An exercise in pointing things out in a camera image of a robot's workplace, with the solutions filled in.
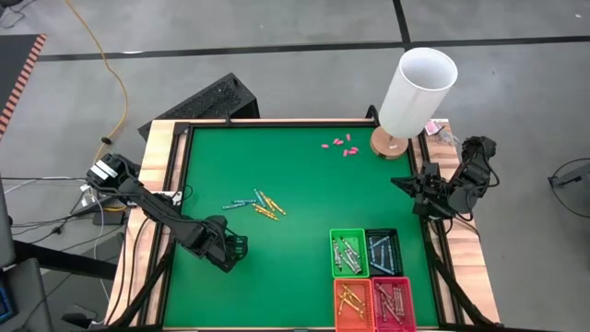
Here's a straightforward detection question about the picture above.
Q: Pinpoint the yellow extension cable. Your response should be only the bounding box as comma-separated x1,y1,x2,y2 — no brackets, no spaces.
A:
64,0,130,162

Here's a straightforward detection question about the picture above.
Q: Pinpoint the orange plastic basket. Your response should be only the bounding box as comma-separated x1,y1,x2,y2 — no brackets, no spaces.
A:
333,278,377,332

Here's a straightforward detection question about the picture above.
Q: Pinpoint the clear plastic wrap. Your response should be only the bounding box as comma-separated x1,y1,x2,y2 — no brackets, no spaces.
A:
435,128,461,148

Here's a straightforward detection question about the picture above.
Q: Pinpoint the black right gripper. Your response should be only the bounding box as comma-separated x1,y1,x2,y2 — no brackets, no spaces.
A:
390,161,446,218

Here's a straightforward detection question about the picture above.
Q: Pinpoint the black plastic basket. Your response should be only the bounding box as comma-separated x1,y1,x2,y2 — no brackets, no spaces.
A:
364,228,405,278

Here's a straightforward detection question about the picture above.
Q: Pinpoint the black striped-edge floor mat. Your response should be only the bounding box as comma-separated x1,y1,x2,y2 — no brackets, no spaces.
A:
0,33,48,139

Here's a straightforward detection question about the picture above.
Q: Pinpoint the black perforated case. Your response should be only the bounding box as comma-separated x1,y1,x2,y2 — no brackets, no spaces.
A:
137,72,261,140

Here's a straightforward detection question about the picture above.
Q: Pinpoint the black floor beam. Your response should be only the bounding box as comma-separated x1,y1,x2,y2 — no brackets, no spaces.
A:
13,239,119,280

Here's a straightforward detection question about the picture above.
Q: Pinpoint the red plastic basket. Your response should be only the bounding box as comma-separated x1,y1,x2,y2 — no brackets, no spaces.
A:
371,276,417,332

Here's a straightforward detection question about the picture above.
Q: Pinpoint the black table frame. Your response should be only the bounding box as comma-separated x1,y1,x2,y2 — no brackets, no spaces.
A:
108,117,503,332

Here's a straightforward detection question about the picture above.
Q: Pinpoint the white cylinder lamp shade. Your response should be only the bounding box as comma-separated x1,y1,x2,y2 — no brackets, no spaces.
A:
370,46,459,160

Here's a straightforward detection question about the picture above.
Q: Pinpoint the green plastic basket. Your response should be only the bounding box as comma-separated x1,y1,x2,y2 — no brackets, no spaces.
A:
329,228,370,279

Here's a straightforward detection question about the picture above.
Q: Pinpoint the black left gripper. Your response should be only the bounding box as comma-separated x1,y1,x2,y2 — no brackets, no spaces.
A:
195,214,250,273

